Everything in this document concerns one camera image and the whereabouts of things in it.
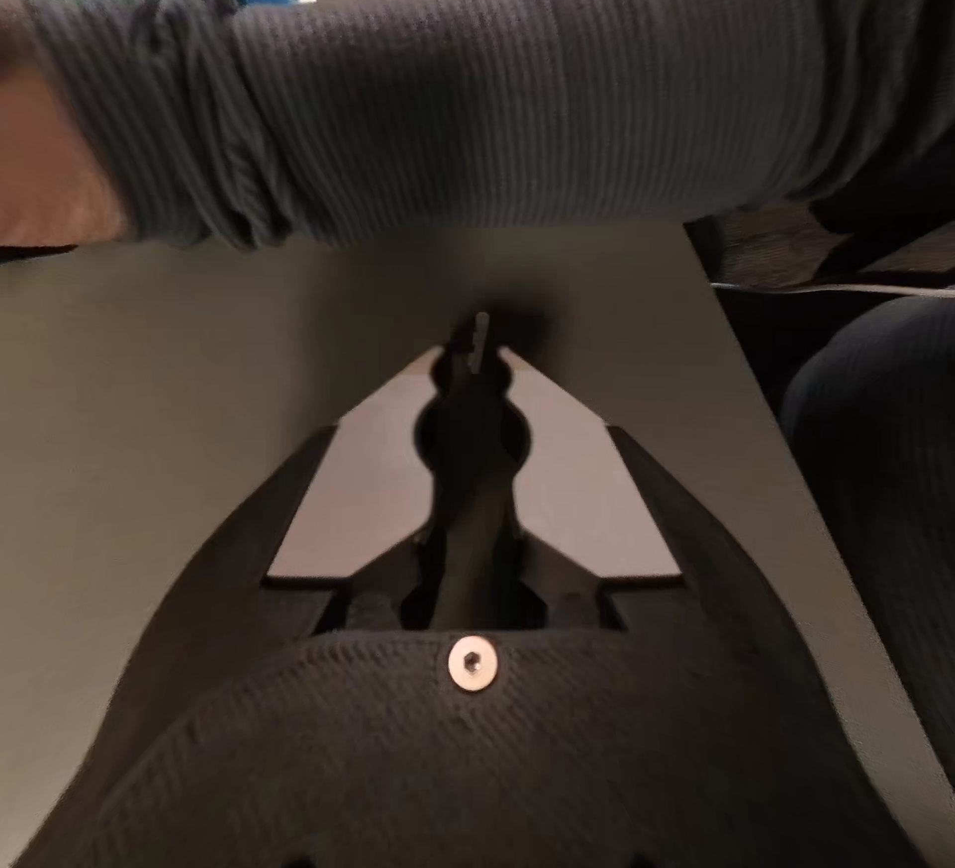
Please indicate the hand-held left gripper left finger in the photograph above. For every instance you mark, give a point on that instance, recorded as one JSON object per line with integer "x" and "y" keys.
{"x": 358, "y": 510}

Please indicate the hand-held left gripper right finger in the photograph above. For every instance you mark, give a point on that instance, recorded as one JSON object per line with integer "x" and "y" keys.
{"x": 589, "y": 510}

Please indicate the white brick assembly teal brick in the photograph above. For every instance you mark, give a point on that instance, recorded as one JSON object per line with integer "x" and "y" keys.
{"x": 479, "y": 338}

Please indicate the person's right forearm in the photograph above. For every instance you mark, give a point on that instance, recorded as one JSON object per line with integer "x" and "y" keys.
{"x": 485, "y": 99}

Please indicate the person's right hand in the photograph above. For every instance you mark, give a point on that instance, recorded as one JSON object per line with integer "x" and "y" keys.
{"x": 37, "y": 159}

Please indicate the person's leg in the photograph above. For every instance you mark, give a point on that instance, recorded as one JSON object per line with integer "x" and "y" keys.
{"x": 880, "y": 472}

